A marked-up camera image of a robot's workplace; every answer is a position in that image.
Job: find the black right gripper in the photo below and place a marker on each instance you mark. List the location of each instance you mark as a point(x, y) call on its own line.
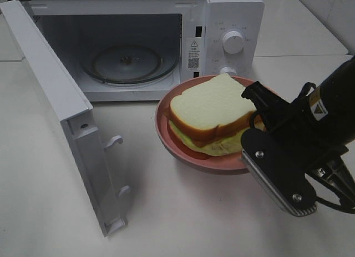
point(312, 130)

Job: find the pink round plate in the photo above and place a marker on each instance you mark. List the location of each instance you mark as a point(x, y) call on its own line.
point(224, 165)

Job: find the white bread sandwich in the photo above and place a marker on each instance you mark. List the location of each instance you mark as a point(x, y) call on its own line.
point(210, 117)

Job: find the white microwave knob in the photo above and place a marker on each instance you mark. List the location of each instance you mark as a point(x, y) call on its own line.
point(228, 70)
point(233, 41)

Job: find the white microwave door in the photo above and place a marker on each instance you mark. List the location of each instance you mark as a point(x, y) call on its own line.
point(73, 112)

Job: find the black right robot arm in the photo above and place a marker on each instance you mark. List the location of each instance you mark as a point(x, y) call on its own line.
point(305, 134)

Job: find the white warning label sticker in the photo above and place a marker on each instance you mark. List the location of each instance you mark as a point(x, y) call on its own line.
point(194, 47)

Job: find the glass microwave turntable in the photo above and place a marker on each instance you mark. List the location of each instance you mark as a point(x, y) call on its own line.
point(130, 64)

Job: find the white microwave oven body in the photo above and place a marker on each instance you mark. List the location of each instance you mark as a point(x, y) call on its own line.
point(76, 28)

